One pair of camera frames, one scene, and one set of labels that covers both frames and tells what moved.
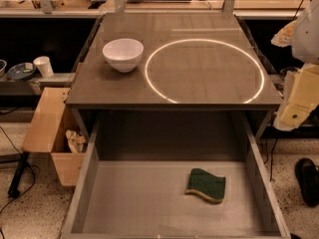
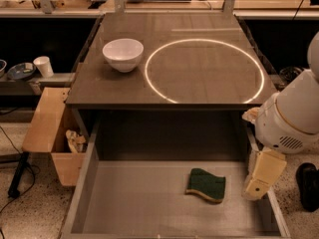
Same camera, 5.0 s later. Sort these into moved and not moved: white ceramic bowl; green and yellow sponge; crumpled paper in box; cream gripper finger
Moved: cream gripper finger
Not moved: crumpled paper in box; white ceramic bowl; green and yellow sponge
